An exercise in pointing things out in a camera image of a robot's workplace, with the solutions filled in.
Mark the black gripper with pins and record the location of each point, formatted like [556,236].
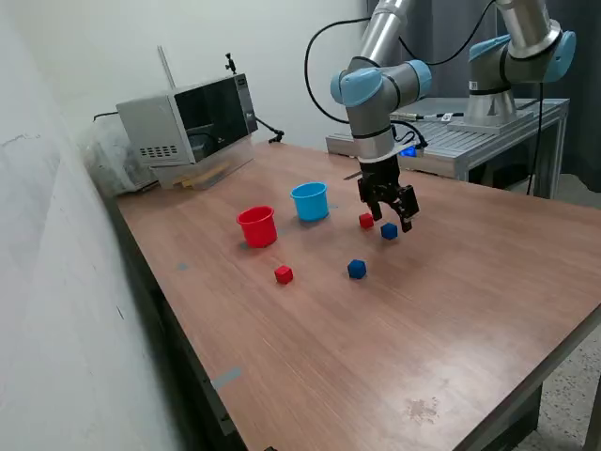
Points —
[379,178]

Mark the small blue polyhedron block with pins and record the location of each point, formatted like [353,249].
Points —
[357,269]
[389,231]

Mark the small red cube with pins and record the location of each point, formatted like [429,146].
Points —
[366,221]
[283,275]

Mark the silver blue UR5e robot arm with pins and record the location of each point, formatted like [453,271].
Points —
[366,89]

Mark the thin dark flat strip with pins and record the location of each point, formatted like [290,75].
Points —
[352,175]

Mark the blue plastic cup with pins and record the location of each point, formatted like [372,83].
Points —
[310,204]

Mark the aluminium profile robot stand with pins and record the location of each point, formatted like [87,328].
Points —
[436,141]

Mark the white warning label tag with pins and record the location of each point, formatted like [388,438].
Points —
[448,117]

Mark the aluminium robot mounting plate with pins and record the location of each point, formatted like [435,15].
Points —
[488,126]

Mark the red plastic cup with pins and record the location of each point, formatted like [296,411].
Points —
[257,230]

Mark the clear plastic box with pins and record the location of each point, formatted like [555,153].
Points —
[225,164]

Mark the wooden sticks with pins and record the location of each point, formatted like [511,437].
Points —
[197,177]

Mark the silver microwave oven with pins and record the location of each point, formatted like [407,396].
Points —
[155,127]

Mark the thin white rod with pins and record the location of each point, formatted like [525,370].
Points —
[166,68]

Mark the crumpled clear plastic bag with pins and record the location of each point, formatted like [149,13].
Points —
[105,160]

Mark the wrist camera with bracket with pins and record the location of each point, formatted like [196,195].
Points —
[409,151]

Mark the small black camera mount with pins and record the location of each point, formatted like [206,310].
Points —
[230,63]

